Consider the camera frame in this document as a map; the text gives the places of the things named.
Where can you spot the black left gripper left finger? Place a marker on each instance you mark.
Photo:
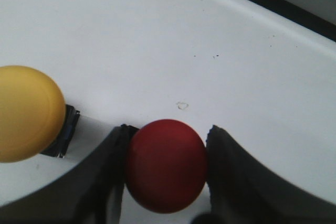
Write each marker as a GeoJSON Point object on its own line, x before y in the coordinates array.
{"type": "Point", "coordinates": [91, 192]}

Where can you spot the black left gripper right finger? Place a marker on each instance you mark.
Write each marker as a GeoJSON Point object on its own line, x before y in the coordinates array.
{"type": "Point", "coordinates": [243, 190]}

